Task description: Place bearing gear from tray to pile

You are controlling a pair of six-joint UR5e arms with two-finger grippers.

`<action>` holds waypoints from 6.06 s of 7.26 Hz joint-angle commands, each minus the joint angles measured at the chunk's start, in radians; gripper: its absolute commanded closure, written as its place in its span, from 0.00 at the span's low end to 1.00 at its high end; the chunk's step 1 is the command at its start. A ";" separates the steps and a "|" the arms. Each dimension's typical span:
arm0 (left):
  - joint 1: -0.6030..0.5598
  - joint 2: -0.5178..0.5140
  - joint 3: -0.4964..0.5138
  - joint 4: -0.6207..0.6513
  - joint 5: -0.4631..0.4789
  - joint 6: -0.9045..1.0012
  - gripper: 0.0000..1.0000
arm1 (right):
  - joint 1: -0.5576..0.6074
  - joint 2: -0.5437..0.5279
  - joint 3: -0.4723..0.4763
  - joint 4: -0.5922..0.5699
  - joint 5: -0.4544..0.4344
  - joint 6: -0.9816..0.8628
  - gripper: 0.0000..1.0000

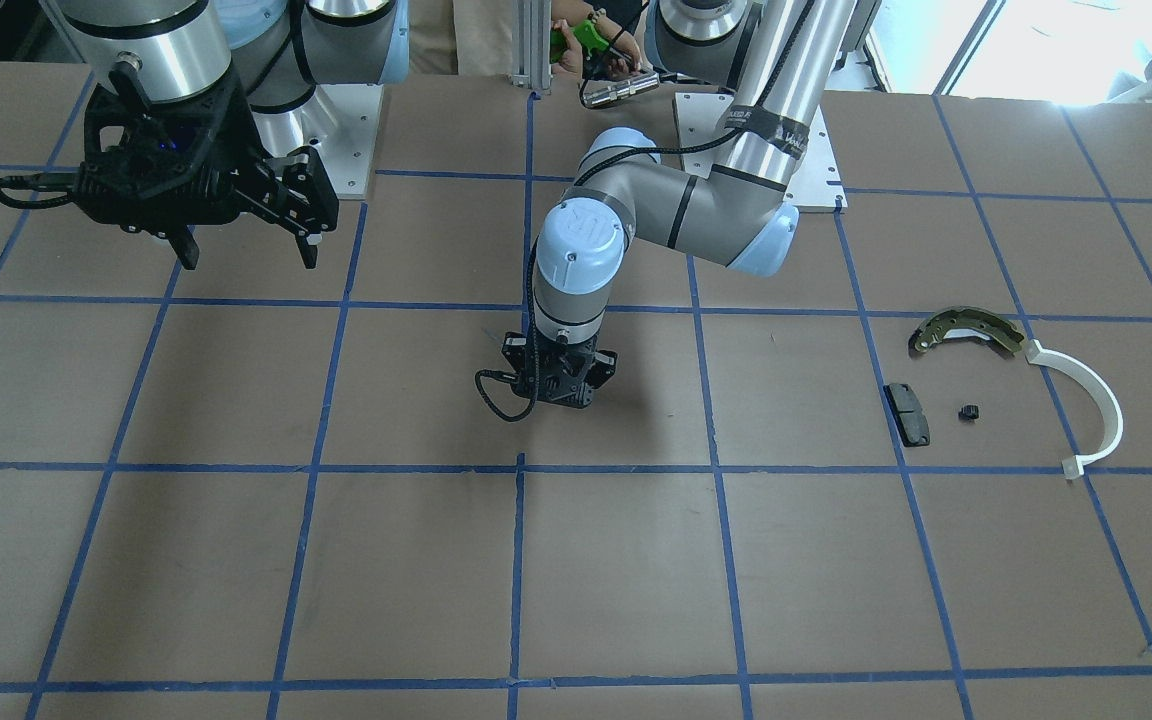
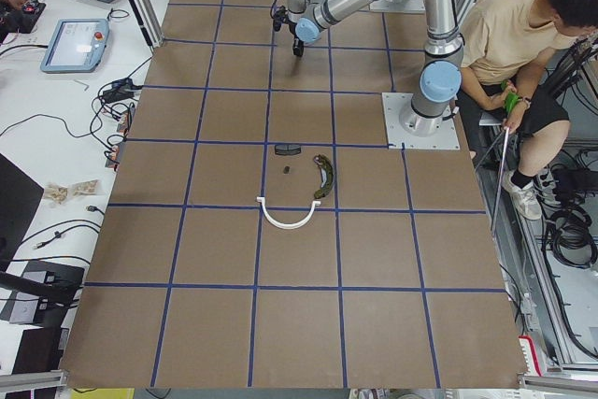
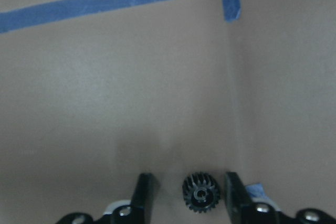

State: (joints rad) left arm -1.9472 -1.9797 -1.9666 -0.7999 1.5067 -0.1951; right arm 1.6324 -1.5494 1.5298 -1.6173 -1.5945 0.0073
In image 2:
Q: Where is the person in beige shirt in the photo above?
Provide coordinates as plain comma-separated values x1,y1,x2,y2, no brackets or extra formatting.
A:
457,0,597,221

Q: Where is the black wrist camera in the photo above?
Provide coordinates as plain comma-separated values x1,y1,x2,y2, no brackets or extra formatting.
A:
272,6,288,32

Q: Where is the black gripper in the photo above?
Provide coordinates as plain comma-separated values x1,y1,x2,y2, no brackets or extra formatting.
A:
292,36,305,56

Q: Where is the dark grey brake pad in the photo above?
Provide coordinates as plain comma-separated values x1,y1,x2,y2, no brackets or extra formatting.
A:
274,144,302,156

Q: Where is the olive metal brake shoe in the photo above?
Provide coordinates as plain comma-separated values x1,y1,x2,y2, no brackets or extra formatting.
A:
313,154,335,200

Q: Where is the green plastic tool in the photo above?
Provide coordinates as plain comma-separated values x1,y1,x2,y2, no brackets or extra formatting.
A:
501,80,521,114

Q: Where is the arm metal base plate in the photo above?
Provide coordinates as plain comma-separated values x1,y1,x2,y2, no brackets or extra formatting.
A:
381,93,460,150
369,0,425,14

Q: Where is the white curved plastic bracket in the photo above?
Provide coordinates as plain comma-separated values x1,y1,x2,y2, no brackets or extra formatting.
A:
255,196,321,231

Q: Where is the blue teach pendant near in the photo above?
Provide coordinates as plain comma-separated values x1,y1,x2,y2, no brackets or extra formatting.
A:
40,19,110,74

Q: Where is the black power adapter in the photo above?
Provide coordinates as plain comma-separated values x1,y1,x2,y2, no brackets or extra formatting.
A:
101,78,143,104

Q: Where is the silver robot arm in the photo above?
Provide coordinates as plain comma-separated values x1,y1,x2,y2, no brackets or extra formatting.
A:
272,0,463,136

